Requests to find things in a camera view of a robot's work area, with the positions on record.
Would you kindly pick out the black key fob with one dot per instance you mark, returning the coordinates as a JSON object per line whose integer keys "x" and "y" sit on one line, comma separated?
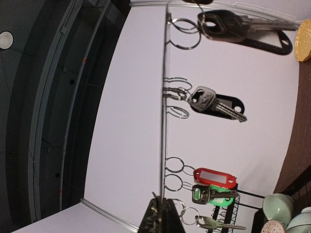
{"x": 262, "y": 34}
{"x": 230, "y": 101}

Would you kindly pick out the dark headed key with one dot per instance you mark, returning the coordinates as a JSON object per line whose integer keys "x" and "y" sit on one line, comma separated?
{"x": 203, "y": 98}

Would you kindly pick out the large metal oval keyring plate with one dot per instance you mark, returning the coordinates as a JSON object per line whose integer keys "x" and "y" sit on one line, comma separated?
{"x": 163, "y": 145}

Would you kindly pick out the blue lined bowl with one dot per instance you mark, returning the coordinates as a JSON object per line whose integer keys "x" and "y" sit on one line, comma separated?
{"x": 301, "y": 223}

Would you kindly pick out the yellow dotted plate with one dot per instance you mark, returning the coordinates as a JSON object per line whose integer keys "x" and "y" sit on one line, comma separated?
{"x": 302, "y": 45}

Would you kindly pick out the light green bowl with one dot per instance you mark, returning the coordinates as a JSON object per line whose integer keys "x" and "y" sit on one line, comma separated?
{"x": 278, "y": 207}

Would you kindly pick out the red key tag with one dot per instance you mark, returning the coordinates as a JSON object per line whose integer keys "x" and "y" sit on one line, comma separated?
{"x": 205, "y": 176}

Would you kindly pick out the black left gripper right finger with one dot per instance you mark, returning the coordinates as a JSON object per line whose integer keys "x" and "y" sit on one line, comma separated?
{"x": 171, "y": 222}

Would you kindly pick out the green key tag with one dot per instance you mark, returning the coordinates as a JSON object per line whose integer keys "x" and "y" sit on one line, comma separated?
{"x": 204, "y": 194}

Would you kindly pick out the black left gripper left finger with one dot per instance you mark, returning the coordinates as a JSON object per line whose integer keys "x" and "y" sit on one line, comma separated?
{"x": 151, "y": 222}

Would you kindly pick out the silver key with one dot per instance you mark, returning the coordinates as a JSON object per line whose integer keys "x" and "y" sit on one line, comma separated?
{"x": 211, "y": 224}

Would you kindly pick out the pink patterned bowl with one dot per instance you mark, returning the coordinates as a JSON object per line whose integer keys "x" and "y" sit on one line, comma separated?
{"x": 273, "y": 226}

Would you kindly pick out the black wire dish rack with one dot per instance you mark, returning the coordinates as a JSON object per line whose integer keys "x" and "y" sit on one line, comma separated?
{"x": 228, "y": 215}

